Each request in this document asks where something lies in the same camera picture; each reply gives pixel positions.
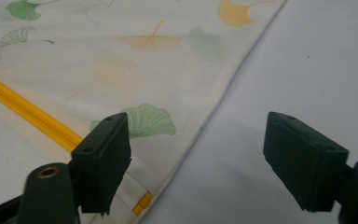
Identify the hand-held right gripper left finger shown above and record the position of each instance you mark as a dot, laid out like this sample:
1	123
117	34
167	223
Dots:
101	161

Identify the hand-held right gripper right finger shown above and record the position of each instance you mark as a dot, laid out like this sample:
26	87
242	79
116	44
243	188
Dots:
304	165

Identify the leaf-print mesh laundry bag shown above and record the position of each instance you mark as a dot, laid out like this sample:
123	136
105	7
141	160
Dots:
167	77

